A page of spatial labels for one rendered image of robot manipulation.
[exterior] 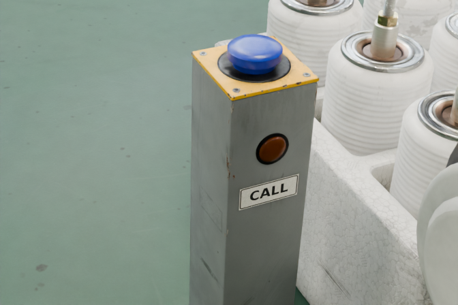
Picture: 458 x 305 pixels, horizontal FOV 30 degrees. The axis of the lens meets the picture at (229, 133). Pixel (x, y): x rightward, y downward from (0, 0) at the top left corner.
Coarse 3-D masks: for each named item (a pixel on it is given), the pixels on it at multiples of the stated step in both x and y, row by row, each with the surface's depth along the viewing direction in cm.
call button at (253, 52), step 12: (240, 36) 62; (252, 36) 62; (264, 36) 62; (228, 48) 61; (240, 48) 61; (252, 48) 61; (264, 48) 61; (276, 48) 61; (240, 60) 60; (252, 60) 60; (264, 60) 60; (276, 60) 60; (252, 72) 61; (264, 72) 61
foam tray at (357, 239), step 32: (320, 96) 84; (320, 128) 80; (320, 160) 76; (352, 160) 76; (384, 160) 76; (320, 192) 78; (352, 192) 72; (384, 192) 72; (320, 224) 79; (352, 224) 74; (384, 224) 69; (416, 224) 69; (320, 256) 81; (352, 256) 75; (384, 256) 70; (416, 256) 66; (320, 288) 82; (352, 288) 76; (384, 288) 71; (416, 288) 67
